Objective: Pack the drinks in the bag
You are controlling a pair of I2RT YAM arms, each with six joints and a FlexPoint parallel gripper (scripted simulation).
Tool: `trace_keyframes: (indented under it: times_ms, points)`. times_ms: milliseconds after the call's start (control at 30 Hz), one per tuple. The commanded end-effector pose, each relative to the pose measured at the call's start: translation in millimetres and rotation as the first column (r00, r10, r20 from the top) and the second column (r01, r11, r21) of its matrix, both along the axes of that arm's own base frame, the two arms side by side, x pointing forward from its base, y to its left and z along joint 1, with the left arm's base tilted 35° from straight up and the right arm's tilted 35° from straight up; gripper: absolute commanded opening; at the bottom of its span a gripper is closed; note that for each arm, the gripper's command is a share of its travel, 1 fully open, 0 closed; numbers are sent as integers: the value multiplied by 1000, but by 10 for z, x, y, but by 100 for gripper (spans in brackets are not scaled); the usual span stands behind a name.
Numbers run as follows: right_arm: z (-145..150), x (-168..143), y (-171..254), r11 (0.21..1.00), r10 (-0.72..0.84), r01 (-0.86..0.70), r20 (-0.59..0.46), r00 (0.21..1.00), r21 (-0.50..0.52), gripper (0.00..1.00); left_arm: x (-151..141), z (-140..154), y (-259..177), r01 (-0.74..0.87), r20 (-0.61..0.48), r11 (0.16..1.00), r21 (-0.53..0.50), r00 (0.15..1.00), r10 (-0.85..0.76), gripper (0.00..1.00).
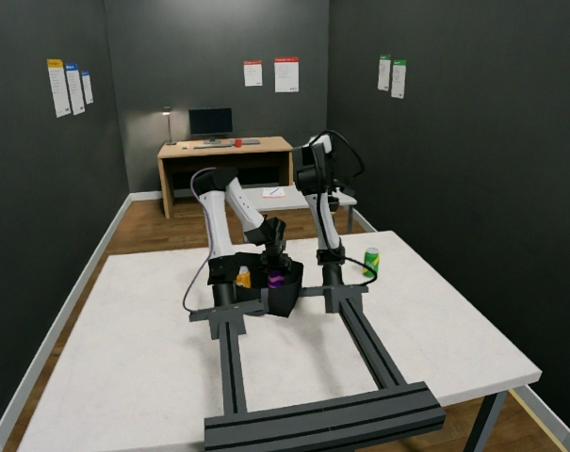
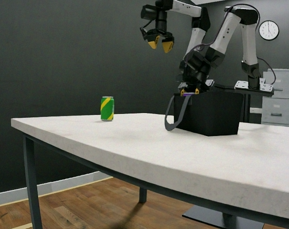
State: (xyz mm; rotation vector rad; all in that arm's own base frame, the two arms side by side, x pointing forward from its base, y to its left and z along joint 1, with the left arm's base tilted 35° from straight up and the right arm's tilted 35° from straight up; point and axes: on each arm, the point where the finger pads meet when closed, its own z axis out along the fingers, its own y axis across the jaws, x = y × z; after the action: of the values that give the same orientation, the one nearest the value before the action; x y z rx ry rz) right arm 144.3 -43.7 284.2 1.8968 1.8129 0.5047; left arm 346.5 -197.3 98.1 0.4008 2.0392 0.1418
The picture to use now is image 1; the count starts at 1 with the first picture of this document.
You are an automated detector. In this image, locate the black tote bag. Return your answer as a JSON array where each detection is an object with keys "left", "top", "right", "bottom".
[{"left": 234, "top": 251, "right": 304, "bottom": 317}]

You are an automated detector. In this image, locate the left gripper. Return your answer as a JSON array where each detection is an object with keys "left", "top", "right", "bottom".
[{"left": 258, "top": 250, "right": 292, "bottom": 275}]

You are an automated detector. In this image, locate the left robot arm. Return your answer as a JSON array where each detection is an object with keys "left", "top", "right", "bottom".
[{"left": 189, "top": 167, "right": 286, "bottom": 315}]

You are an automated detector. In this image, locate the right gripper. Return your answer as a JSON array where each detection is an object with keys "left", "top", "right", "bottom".
[{"left": 327, "top": 172, "right": 340, "bottom": 216}]

